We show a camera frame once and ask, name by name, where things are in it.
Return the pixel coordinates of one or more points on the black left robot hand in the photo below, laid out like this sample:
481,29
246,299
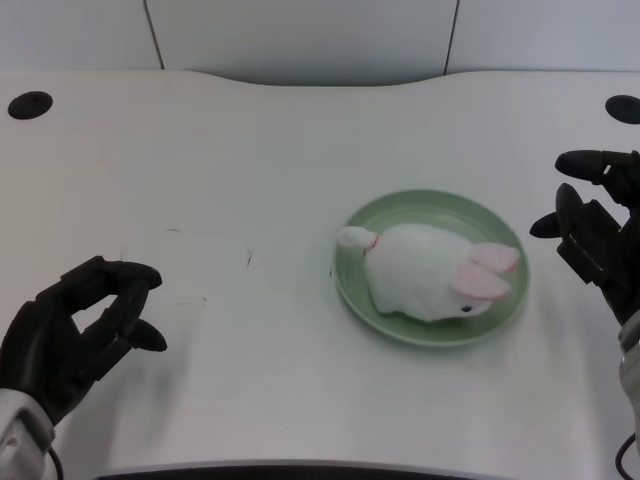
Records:
65,335

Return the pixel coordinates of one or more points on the green round plate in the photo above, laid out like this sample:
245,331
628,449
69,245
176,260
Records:
350,285

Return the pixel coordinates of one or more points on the white plush rabbit doll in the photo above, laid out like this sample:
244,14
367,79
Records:
425,272

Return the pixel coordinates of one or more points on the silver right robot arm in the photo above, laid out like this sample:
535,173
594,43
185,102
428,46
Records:
630,370

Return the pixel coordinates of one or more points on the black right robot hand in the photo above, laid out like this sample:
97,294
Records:
602,245

